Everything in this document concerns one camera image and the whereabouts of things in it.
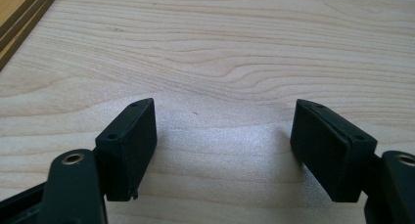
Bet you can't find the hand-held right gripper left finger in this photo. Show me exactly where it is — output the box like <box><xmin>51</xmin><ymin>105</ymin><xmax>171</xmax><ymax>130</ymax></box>
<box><xmin>94</xmin><ymin>97</ymin><xmax>159</xmax><ymax>202</ymax></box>

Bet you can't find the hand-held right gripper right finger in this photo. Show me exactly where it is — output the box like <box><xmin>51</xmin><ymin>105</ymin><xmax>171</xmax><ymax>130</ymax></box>
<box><xmin>289</xmin><ymin>98</ymin><xmax>379</xmax><ymax>203</ymax></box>

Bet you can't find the orange carved wooden mat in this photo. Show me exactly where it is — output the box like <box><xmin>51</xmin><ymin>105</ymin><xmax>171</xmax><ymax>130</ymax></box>
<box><xmin>0</xmin><ymin>0</ymin><xmax>65</xmax><ymax>72</ymax></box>

